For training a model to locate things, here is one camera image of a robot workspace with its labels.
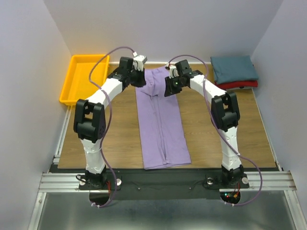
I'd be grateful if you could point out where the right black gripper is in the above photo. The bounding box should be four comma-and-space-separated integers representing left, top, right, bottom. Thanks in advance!
164, 75, 186, 97

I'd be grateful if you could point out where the purple t shirt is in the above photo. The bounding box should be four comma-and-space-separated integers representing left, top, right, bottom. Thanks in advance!
135, 67, 191, 170

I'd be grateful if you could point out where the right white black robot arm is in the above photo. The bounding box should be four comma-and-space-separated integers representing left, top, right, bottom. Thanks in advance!
165, 60, 244, 187

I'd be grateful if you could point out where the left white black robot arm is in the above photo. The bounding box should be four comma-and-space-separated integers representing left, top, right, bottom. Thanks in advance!
73, 53, 147, 190

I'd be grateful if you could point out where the folded red t shirt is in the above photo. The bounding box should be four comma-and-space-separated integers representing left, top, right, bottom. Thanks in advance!
214, 80, 258, 91

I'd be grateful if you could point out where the yellow plastic bin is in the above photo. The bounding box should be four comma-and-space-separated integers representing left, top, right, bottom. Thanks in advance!
59, 54, 110, 106

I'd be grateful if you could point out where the folded teal t shirt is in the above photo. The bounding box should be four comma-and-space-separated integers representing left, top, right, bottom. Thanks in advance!
211, 56, 259, 84

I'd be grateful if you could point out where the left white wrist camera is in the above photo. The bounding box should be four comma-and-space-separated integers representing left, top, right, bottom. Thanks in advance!
133, 55, 147, 71

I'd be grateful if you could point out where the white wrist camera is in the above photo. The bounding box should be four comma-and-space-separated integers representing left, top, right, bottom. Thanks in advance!
165, 63, 179, 79
133, 55, 147, 71

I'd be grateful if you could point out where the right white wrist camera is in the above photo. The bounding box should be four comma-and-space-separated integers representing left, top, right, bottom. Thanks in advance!
165, 63, 179, 79

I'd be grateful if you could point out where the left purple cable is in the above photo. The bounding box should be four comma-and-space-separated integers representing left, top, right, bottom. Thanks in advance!
88, 46, 137, 209

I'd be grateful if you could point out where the purple cable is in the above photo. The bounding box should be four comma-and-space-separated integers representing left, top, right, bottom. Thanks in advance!
88, 46, 137, 209
165, 55, 263, 208

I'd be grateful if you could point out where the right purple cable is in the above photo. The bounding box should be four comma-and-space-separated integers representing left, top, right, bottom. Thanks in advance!
165, 55, 263, 208

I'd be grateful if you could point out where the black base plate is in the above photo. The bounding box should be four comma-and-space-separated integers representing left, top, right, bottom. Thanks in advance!
76, 169, 249, 202

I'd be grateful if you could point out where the aluminium frame rail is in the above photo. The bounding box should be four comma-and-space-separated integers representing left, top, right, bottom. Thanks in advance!
30, 103, 297, 230

